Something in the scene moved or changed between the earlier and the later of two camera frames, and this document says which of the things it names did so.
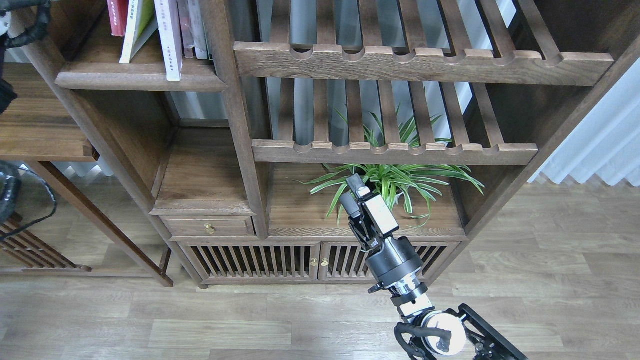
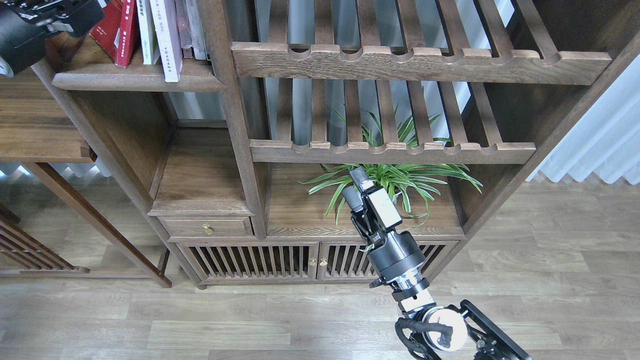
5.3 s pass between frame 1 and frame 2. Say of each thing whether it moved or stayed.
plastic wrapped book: stayed
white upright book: stayed
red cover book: moved
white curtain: stayed
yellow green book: moved
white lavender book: stayed
